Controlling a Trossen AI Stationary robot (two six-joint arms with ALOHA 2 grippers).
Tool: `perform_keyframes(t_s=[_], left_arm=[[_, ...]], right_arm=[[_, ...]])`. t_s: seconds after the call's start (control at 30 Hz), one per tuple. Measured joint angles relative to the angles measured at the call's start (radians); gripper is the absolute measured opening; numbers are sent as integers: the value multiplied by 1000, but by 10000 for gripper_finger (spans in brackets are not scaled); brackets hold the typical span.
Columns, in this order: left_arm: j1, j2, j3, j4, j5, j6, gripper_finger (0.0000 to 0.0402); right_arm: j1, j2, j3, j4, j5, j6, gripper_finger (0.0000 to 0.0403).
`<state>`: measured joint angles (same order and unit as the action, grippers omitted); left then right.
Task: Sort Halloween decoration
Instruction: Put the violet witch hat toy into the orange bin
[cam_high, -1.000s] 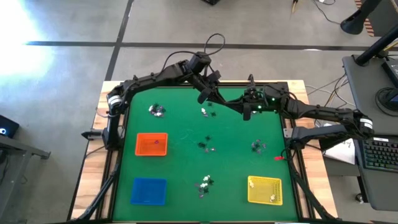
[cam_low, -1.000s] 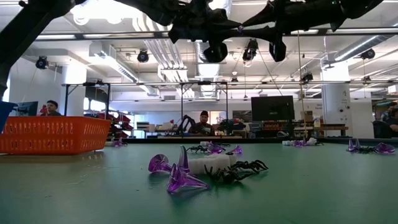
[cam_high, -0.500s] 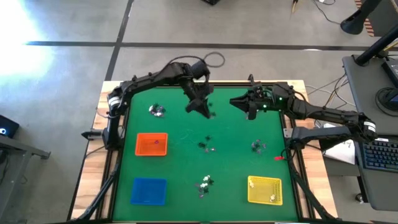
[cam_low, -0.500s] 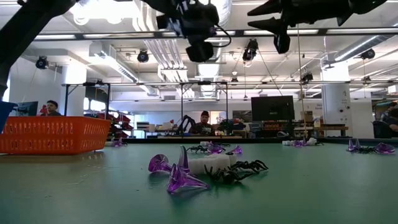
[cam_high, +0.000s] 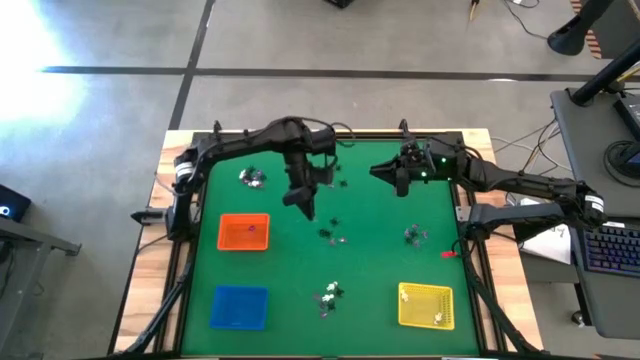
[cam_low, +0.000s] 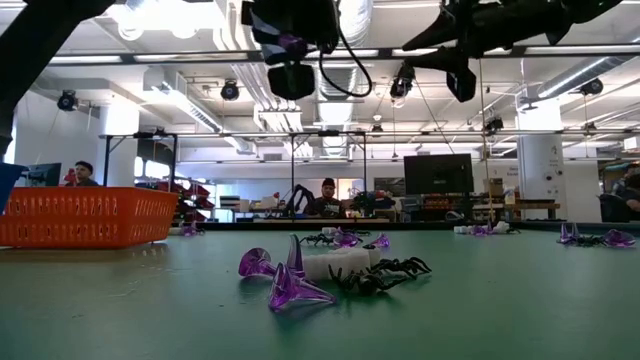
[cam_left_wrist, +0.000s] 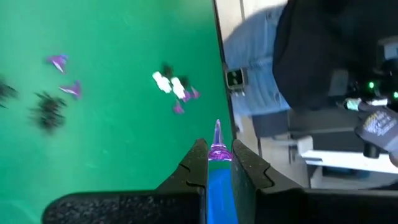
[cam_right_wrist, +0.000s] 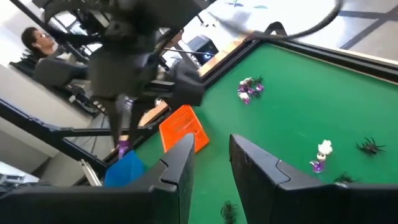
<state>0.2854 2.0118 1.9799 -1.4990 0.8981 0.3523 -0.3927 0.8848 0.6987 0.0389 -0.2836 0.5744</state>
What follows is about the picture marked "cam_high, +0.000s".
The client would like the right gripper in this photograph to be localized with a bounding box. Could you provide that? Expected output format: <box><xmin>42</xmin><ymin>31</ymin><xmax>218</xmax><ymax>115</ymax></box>
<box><xmin>370</xmin><ymin>149</ymin><xmax>439</xmax><ymax>197</ymax></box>

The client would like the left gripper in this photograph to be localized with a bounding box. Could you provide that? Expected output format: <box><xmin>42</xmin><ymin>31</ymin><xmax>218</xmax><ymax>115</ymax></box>
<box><xmin>283</xmin><ymin>183</ymin><xmax>320</xmax><ymax>222</ymax></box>

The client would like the green table mat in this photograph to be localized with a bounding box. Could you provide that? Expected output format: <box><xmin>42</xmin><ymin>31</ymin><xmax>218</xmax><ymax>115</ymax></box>
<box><xmin>180</xmin><ymin>137</ymin><xmax>481</xmax><ymax>356</ymax></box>

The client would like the orange plastic basket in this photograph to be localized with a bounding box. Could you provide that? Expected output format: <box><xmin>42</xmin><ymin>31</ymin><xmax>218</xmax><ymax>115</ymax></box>
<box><xmin>217</xmin><ymin>212</ymin><xmax>272</xmax><ymax>251</ymax></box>

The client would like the blue plastic basket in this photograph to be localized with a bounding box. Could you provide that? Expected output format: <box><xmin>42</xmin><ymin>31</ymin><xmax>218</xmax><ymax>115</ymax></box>
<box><xmin>209</xmin><ymin>284</ymin><xmax>270</xmax><ymax>331</ymax></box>

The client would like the yellow plastic basket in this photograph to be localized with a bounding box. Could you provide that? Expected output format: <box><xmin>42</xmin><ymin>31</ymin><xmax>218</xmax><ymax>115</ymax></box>
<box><xmin>397</xmin><ymin>280</ymin><xmax>456</xmax><ymax>330</ymax></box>

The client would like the white paper sheet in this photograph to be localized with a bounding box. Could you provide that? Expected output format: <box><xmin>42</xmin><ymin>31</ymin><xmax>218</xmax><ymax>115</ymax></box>
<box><xmin>519</xmin><ymin>197</ymin><xmax>574</xmax><ymax>266</ymax></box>

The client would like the grey side desk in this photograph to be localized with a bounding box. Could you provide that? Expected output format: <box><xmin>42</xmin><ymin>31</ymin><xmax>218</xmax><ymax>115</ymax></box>
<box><xmin>550</xmin><ymin>87</ymin><xmax>640</xmax><ymax>217</ymax></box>

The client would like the black stand foot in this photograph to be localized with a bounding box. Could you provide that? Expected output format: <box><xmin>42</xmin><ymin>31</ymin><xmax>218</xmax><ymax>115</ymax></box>
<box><xmin>547</xmin><ymin>0</ymin><xmax>617</xmax><ymax>57</ymax></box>

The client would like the black round monitor base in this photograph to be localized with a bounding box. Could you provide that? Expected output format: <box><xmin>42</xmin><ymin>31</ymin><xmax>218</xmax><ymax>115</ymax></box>
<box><xmin>603</xmin><ymin>139</ymin><xmax>640</xmax><ymax>181</ymax></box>

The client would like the black slanted pole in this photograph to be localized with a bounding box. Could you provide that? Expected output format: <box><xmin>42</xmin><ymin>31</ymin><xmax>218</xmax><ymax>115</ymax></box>
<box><xmin>571</xmin><ymin>38</ymin><xmax>640</xmax><ymax>107</ymax></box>

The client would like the black backlit keyboard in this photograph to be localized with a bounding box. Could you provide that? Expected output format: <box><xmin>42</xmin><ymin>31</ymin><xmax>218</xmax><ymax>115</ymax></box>
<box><xmin>582</xmin><ymin>222</ymin><xmax>640</xmax><ymax>277</ymax></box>

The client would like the orange black striped mat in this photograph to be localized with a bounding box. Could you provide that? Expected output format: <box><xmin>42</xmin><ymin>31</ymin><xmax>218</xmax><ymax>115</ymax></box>
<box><xmin>569</xmin><ymin>0</ymin><xmax>604</xmax><ymax>47</ymax></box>

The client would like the black desk device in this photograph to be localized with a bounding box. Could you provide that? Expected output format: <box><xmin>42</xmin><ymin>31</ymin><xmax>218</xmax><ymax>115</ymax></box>
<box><xmin>613</xmin><ymin>92</ymin><xmax>640</xmax><ymax>142</ymax></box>

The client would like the grey keyboard desk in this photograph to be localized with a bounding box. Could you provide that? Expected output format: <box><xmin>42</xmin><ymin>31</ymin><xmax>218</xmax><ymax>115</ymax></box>
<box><xmin>567</xmin><ymin>213</ymin><xmax>640</xmax><ymax>341</ymax></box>

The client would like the dark grey cabinet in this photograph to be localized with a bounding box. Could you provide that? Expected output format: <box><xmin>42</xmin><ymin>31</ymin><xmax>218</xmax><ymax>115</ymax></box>
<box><xmin>594</xmin><ymin>0</ymin><xmax>640</xmax><ymax>60</ymax></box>

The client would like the grey metal table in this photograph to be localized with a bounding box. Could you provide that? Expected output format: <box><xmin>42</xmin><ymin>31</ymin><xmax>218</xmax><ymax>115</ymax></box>
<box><xmin>0</xmin><ymin>215</ymin><xmax>83</xmax><ymax>360</ymax></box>

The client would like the black box device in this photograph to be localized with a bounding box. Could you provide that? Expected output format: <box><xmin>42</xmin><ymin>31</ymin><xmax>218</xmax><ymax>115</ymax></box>
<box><xmin>0</xmin><ymin>183</ymin><xmax>33</xmax><ymax>224</ymax></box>

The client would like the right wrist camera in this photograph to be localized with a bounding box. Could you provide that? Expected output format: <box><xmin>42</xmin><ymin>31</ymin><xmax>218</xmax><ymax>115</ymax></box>
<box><xmin>401</xmin><ymin>139</ymin><xmax>426</xmax><ymax>165</ymax></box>

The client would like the black aluminium table frame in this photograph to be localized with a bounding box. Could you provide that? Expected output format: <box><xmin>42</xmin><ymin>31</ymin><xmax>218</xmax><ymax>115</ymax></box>
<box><xmin>107</xmin><ymin>119</ymin><xmax>546</xmax><ymax>360</ymax></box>

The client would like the black floor cable bundle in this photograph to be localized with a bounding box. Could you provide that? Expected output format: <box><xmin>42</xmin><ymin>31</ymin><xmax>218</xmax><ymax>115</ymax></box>
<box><xmin>491</xmin><ymin>118</ymin><xmax>574</xmax><ymax>181</ymax></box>

